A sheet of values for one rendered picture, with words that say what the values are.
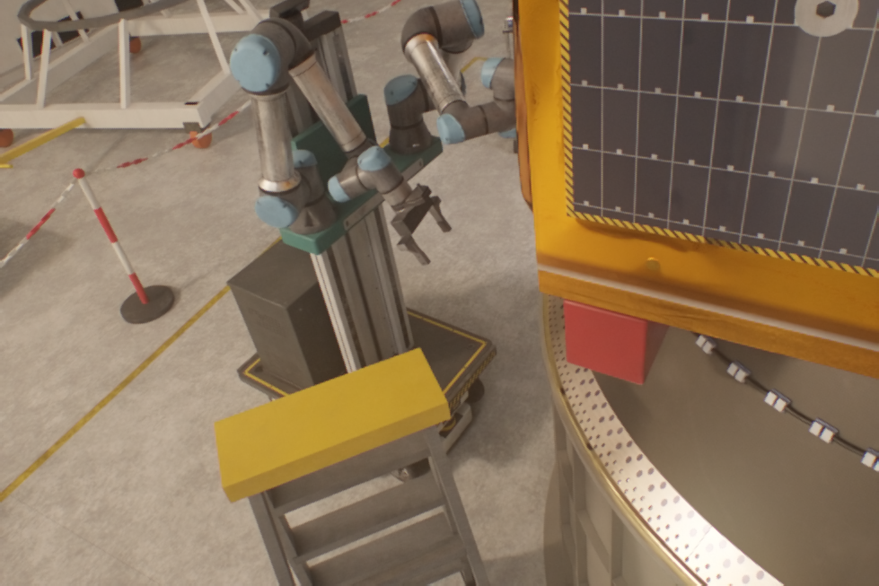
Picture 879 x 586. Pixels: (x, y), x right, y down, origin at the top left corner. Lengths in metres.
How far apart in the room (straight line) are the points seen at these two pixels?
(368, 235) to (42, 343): 2.41
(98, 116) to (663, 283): 5.66
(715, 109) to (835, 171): 0.13
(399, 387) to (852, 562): 0.78
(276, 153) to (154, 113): 4.13
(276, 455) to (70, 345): 3.23
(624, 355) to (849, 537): 0.46
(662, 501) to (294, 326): 1.61
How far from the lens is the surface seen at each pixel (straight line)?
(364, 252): 2.70
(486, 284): 3.83
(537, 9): 0.86
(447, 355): 3.02
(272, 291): 2.73
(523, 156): 1.00
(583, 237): 0.99
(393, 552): 2.18
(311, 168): 2.06
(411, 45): 1.95
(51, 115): 6.63
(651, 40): 0.78
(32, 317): 4.80
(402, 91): 2.35
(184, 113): 5.81
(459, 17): 2.02
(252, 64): 1.75
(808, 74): 0.76
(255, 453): 1.29
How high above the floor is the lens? 2.47
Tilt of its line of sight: 37 degrees down
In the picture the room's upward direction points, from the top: 10 degrees counter-clockwise
